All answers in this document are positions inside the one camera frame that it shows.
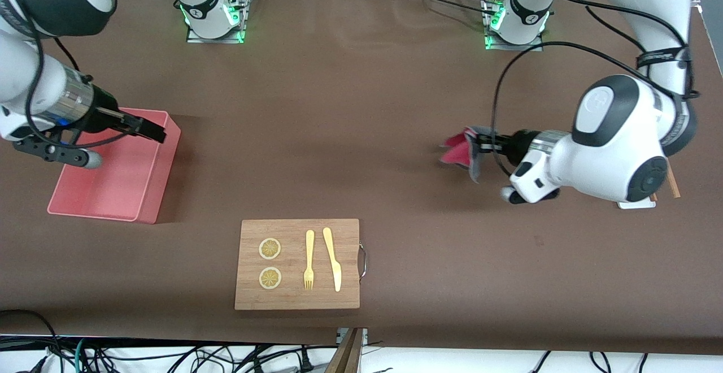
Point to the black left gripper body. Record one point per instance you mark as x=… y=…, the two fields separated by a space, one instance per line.
x=521 y=142

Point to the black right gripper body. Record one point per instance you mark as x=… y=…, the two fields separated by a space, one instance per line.
x=103 y=109

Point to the grey and pink cloth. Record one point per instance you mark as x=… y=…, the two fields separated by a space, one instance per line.
x=460 y=150

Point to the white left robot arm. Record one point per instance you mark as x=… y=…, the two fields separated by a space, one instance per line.
x=615 y=152

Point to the pink plastic bin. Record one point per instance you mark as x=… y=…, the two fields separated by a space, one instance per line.
x=110 y=186

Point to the lemon slice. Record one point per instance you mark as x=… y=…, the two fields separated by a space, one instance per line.
x=270 y=278
x=269 y=248

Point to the yellow knife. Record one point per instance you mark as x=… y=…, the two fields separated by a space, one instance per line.
x=332 y=254

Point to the yellow fork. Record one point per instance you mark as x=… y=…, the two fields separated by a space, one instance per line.
x=309 y=248

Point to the wooden cutting board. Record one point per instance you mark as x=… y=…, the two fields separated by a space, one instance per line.
x=296 y=299

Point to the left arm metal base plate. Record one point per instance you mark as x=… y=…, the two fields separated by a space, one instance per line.
x=514 y=47

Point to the wooden post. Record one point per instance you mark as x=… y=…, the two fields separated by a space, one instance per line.
x=347 y=356

